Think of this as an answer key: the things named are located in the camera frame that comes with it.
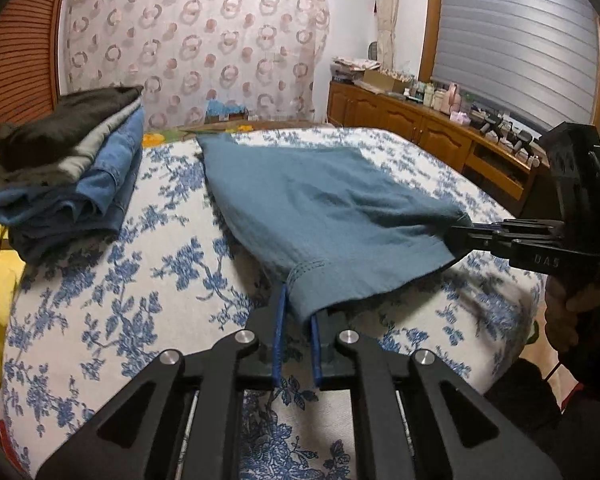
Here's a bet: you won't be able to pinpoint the colourful floral blanket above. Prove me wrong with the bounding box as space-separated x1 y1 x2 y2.
142 120 331 148

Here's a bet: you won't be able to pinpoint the open cardboard box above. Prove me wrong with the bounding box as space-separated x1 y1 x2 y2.
362 69 407 94

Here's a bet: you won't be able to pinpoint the black handheld device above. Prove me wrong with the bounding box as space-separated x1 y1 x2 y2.
480 114 506 142
510 131 537 158

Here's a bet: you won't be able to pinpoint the pile of floral papers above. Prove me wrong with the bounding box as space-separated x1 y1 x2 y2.
330 56 381 83

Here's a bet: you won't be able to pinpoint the wooden cabinet desk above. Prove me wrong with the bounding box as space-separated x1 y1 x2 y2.
327 80 551 216

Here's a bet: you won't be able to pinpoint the light blue folded jeans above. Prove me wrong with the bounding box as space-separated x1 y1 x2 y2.
0 110 146 221

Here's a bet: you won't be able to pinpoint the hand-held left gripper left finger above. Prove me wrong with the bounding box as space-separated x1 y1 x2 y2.
35 282 287 480

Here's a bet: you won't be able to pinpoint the blue floral bed sheet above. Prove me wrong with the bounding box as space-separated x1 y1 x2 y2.
0 127 546 480

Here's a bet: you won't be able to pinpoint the teal pants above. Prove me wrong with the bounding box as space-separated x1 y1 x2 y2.
197 132 473 328

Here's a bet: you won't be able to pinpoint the grey folded pants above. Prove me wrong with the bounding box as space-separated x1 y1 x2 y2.
0 100 143 188

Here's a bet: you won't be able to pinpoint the circle patterned sheer curtain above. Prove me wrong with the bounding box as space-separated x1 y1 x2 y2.
62 0 331 128

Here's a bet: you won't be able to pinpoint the wooden louvered wardrobe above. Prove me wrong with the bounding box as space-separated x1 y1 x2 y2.
0 0 76 126

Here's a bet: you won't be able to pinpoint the cream window curtain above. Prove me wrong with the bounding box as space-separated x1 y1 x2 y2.
367 0 399 63

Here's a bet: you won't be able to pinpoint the person's right forearm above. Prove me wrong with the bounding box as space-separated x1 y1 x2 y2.
485 345 600 461

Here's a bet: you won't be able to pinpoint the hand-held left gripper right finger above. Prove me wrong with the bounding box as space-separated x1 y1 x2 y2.
312 310 563 480

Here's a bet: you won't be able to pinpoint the dark blue folded jeans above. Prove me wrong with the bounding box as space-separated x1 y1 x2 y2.
5 160 143 265

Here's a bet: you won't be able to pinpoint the person's right hand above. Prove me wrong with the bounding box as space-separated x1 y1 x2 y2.
546 276 600 353

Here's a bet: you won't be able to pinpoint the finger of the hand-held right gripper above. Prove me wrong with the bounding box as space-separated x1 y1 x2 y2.
452 219 563 241
447 240 513 266

